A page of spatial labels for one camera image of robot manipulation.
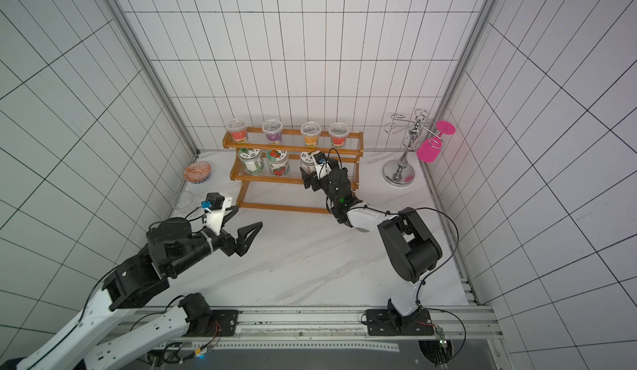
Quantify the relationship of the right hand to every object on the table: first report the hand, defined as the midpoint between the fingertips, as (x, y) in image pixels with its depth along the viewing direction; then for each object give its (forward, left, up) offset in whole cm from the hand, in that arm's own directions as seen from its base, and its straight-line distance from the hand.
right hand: (305, 163), depth 87 cm
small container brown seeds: (+3, -3, +12) cm, 13 cm away
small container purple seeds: (+3, +10, +13) cm, 17 cm away
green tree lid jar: (-1, +19, 0) cm, 19 cm away
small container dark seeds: (+3, -12, +13) cm, 18 cm away
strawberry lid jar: (-2, +9, +2) cm, 10 cm away
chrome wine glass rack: (+15, -41, -20) cm, 48 cm away
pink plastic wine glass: (+14, -48, -5) cm, 50 cm away
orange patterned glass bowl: (+8, +52, -18) cm, 56 cm away
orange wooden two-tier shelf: (+1, +6, -5) cm, 8 cm away
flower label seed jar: (-1, -1, +2) cm, 2 cm away
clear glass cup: (-5, +52, -20) cm, 56 cm away
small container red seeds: (+2, +22, +13) cm, 25 cm away
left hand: (-28, +12, +7) cm, 32 cm away
